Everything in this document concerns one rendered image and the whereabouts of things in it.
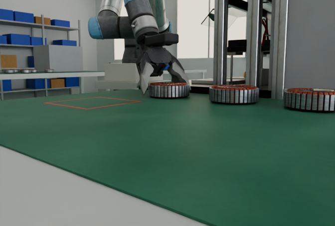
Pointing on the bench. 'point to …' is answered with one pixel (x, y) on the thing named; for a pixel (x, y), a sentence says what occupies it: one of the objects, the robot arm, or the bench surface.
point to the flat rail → (236, 3)
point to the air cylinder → (264, 76)
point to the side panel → (303, 33)
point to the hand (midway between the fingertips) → (169, 91)
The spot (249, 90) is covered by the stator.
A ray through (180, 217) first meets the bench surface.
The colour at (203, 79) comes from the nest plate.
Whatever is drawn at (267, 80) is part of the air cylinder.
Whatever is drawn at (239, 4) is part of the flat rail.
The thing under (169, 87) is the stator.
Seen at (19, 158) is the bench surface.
